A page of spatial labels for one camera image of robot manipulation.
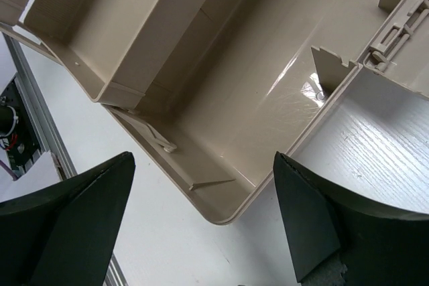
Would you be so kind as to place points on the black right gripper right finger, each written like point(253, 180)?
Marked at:
point(339, 237)

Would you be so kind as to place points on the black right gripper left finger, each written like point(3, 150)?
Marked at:
point(65, 234)

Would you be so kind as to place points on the beige plastic toolbox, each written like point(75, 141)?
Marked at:
point(211, 89)

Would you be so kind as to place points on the aluminium table front rail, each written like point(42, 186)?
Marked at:
point(47, 132)

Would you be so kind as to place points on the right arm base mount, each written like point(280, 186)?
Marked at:
point(18, 138)

